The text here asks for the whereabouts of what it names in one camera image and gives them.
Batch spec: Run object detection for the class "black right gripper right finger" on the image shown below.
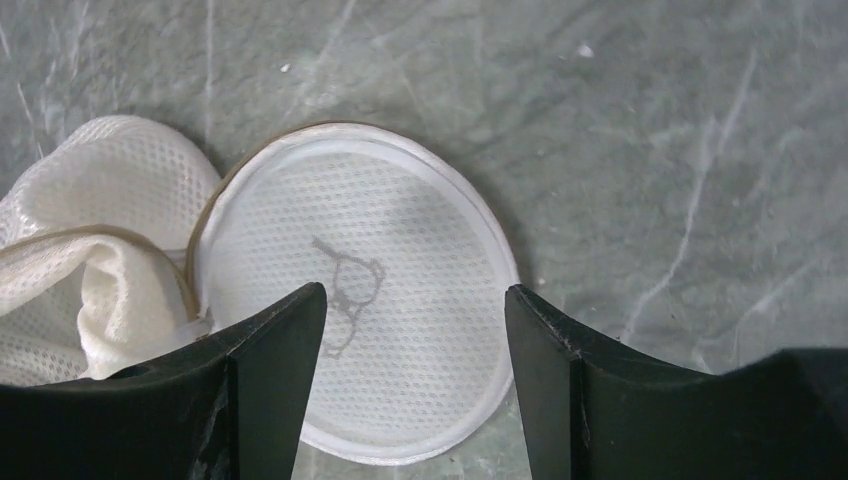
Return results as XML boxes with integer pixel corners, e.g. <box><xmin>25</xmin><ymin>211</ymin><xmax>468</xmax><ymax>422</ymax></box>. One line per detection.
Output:
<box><xmin>505</xmin><ymin>285</ymin><xmax>847</xmax><ymax>479</ymax></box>

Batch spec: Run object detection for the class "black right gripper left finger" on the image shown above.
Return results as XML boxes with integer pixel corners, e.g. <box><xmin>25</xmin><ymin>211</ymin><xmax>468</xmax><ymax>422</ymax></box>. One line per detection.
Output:
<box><xmin>1</xmin><ymin>283</ymin><xmax>328</xmax><ymax>479</ymax></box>

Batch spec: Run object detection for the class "round white mesh pouch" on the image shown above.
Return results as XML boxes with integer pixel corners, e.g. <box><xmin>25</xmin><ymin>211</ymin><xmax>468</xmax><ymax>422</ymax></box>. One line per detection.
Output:
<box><xmin>1</xmin><ymin>115</ymin><xmax>519</xmax><ymax>466</ymax></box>

